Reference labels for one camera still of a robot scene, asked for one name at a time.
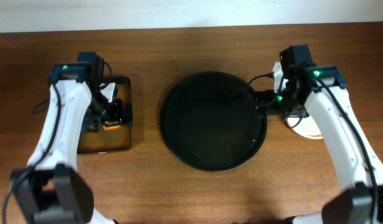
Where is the orange sponge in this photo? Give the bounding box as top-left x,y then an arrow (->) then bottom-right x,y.
102,120 -> 121,131

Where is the black rectangular tray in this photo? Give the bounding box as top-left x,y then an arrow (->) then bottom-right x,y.
77,77 -> 132,154

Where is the round black tray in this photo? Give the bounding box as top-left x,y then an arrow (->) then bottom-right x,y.
159,71 -> 268,172

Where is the white plate bottom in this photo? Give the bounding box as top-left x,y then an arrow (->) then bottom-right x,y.
285,116 -> 323,139

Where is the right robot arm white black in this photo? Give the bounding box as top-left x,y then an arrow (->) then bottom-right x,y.
256,45 -> 383,224

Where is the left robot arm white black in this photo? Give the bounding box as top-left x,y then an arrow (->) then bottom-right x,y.
7,52 -> 133,223

